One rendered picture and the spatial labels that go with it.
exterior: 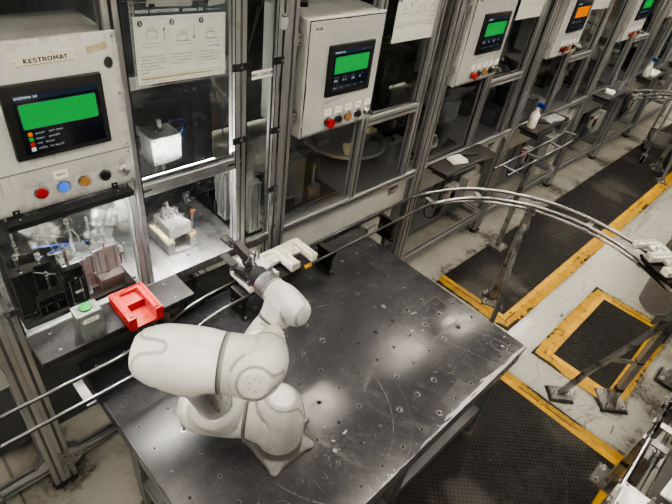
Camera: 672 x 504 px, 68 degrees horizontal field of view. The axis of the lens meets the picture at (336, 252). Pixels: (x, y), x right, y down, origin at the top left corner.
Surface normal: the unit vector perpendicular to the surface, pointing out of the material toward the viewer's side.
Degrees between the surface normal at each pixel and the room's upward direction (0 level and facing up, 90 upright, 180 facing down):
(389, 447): 0
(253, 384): 61
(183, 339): 5
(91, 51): 90
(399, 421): 0
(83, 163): 90
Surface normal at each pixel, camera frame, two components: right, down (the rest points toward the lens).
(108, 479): 0.12, -0.78
